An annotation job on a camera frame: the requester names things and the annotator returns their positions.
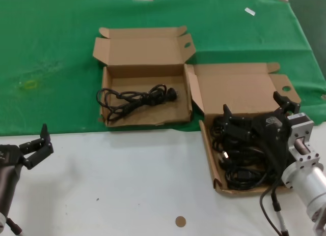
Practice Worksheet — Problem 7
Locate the yellow-green ring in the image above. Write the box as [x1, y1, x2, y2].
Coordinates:
[23, 79, 39, 91]

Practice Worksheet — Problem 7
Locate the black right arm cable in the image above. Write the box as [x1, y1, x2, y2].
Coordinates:
[259, 169, 290, 236]

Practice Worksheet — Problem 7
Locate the black power cable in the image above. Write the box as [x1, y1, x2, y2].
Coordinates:
[96, 83, 180, 123]

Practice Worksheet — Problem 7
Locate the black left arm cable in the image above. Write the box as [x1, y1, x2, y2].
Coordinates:
[6, 217, 25, 236]

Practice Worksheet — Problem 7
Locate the open cardboard box, torn rim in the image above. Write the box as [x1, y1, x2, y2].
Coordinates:
[92, 25, 197, 127]

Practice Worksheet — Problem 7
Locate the open cardboard box, intact rim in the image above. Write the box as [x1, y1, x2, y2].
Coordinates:
[183, 62, 303, 198]

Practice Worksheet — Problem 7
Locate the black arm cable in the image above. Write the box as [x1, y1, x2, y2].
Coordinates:
[259, 169, 290, 236]
[6, 217, 25, 236]

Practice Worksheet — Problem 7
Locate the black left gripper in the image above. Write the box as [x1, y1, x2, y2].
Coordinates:
[0, 123, 55, 171]

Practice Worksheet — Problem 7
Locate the green table cloth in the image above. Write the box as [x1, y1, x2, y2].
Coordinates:
[0, 0, 326, 135]

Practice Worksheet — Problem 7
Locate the pile of black power cables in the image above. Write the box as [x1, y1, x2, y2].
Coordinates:
[210, 115, 288, 190]

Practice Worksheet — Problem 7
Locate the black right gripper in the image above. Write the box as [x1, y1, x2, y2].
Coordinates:
[223, 91, 301, 172]

